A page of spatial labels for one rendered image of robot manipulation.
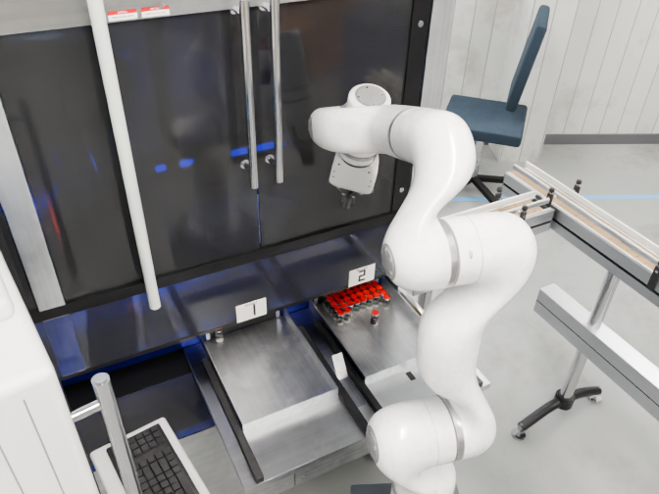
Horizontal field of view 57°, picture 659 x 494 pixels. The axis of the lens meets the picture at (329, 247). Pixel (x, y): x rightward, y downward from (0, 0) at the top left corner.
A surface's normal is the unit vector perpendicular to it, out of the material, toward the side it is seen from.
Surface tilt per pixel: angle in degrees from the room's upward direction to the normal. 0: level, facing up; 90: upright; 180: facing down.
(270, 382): 0
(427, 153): 67
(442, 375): 90
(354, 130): 75
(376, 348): 0
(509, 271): 89
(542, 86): 90
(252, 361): 0
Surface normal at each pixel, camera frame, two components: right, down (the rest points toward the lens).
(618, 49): 0.06, 0.60
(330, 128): -0.69, 0.22
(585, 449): 0.03, -0.80
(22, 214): 0.46, 0.54
